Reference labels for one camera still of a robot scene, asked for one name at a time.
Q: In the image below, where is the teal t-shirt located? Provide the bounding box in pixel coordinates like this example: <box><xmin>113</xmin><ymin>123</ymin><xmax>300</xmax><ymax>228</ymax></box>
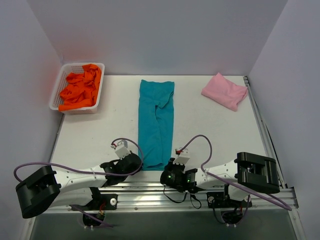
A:
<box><xmin>138</xmin><ymin>80</ymin><xmax>175</xmax><ymax>171</ymax></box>

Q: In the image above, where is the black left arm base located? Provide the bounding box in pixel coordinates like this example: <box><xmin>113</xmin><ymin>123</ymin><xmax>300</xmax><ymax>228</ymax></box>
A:
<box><xmin>70</xmin><ymin>187</ymin><xmax>118</xmax><ymax>230</ymax></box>

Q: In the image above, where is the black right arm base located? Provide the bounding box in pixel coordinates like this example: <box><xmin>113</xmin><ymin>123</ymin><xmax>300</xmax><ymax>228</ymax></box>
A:
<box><xmin>206</xmin><ymin>184</ymin><xmax>252</xmax><ymax>228</ymax></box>

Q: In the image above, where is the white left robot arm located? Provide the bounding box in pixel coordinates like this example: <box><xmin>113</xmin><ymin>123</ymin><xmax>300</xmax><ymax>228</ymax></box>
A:
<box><xmin>15</xmin><ymin>152</ymin><xmax>143</xmax><ymax>219</ymax></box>

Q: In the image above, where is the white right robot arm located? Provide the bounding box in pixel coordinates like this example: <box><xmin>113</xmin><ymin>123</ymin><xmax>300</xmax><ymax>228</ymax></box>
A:
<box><xmin>160</xmin><ymin>152</ymin><xmax>280</xmax><ymax>207</ymax></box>

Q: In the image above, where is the orange crumpled t-shirt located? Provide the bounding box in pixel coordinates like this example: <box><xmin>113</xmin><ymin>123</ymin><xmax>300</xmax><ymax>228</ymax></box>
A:
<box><xmin>58</xmin><ymin>63</ymin><xmax>102</xmax><ymax>112</ymax></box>

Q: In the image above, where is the pink folded t-shirt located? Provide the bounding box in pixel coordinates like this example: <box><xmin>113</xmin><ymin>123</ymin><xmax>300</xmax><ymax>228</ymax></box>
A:
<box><xmin>201</xmin><ymin>72</ymin><xmax>248</xmax><ymax>112</ymax></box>

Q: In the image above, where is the white plastic basket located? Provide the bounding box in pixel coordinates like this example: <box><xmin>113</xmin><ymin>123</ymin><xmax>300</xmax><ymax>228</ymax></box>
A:
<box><xmin>49</xmin><ymin>62</ymin><xmax>105</xmax><ymax>115</ymax></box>

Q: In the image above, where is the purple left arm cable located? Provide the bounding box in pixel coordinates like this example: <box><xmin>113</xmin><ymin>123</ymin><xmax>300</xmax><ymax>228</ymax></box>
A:
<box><xmin>13</xmin><ymin>137</ymin><xmax>145</xmax><ymax>228</ymax></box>

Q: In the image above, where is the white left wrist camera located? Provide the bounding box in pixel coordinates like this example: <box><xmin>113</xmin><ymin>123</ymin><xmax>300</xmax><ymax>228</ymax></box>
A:
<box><xmin>111</xmin><ymin>140</ymin><xmax>131</xmax><ymax>160</ymax></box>

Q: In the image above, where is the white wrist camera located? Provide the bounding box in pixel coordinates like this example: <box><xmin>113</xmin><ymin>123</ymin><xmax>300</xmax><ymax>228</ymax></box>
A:
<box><xmin>111</xmin><ymin>140</ymin><xmax>131</xmax><ymax>160</ymax></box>
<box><xmin>173</xmin><ymin>148</ymin><xmax>191</xmax><ymax>166</ymax></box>

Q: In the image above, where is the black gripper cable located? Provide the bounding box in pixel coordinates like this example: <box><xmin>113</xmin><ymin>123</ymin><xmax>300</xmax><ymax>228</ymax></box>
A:
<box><xmin>162</xmin><ymin>184</ymin><xmax>202</xmax><ymax>210</ymax></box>

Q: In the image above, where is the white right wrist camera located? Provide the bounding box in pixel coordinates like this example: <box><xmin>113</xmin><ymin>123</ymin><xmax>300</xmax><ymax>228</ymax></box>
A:
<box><xmin>173</xmin><ymin>148</ymin><xmax>191</xmax><ymax>166</ymax></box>

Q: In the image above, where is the aluminium front rail frame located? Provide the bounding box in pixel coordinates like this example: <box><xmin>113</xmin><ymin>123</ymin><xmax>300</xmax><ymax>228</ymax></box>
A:
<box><xmin>28</xmin><ymin>183</ymin><xmax>304</xmax><ymax>240</ymax></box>

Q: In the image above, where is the aluminium side rail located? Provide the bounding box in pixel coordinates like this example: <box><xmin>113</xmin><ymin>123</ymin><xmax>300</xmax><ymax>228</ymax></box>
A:
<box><xmin>243</xmin><ymin>75</ymin><xmax>288</xmax><ymax>189</ymax></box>

